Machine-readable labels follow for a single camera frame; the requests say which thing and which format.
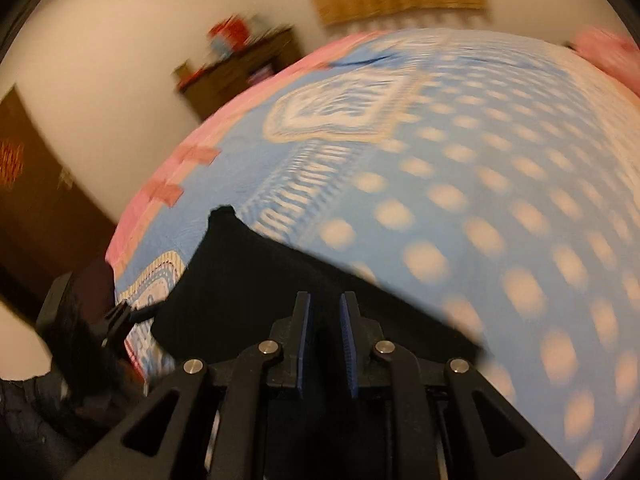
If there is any red knot door ornament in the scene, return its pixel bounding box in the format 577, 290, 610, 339
0, 140, 24, 190

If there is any red gift bags pile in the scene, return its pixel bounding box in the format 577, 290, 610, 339
207, 14, 271, 61

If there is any black knit garment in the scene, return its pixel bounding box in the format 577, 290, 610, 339
150, 204, 487, 480

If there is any blue pink patterned blanket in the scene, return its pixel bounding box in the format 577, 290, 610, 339
106, 29, 639, 479

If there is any brown wooden door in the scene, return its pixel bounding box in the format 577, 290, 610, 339
1, 87, 115, 324

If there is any dark wooden desk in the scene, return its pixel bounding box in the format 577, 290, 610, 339
177, 26, 303, 122

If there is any pink floral pillow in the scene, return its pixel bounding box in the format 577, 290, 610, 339
572, 27, 640, 94

